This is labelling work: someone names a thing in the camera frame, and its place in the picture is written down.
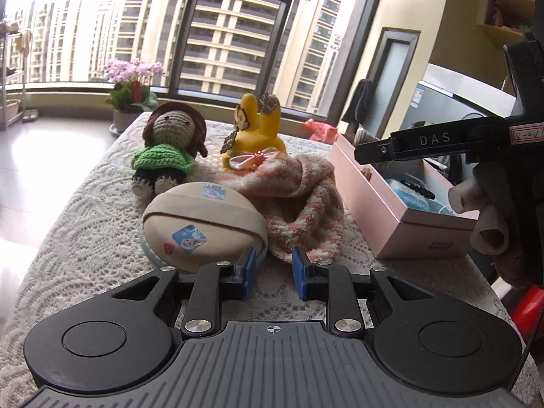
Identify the dark framed frosted window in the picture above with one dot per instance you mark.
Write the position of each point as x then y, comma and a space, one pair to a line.
393, 72

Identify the round beige cushion with stickers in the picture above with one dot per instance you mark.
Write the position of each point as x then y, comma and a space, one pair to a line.
199, 221

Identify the potted pink flower plant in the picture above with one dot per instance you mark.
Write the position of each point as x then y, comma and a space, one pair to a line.
129, 89

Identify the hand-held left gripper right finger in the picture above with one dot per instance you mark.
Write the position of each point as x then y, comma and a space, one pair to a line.
298, 274

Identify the metal storage rack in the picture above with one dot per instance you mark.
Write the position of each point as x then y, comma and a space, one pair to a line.
12, 85

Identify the pink white knitted scarf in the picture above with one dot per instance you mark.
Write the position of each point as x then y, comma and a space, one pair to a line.
316, 204

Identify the crochet doll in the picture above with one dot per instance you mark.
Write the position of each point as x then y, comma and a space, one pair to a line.
170, 129

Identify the blue white packet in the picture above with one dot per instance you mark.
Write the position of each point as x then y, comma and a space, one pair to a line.
410, 193

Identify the dark hanging cloth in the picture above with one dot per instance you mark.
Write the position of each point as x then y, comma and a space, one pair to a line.
357, 104

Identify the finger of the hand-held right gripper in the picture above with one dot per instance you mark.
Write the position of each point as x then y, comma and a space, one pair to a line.
429, 142

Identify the wooden wall shelf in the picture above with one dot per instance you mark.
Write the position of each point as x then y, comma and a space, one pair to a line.
505, 29

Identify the grey washing machine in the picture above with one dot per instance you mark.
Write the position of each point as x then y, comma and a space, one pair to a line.
446, 102

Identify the yellow rabbit plush toy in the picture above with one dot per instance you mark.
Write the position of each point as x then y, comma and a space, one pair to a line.
259, 134

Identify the red plastic bag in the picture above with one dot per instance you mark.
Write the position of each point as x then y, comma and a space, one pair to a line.
321, 131

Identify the red round object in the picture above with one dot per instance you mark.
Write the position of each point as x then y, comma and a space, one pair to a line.
529, 306

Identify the pink storage box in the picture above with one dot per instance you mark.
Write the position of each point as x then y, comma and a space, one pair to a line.
382, 214

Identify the person's right hand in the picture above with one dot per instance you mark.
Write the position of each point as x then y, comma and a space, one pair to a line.
488, 204

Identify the brown patterned pouch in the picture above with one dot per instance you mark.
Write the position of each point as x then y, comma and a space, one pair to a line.
367, 137

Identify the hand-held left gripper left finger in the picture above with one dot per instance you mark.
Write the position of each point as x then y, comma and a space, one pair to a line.
250, 273

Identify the pair of slippers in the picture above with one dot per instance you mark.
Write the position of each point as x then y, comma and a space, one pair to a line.
30, 115

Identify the white lace tablecloth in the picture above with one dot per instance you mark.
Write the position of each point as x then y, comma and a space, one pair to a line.
85, 229

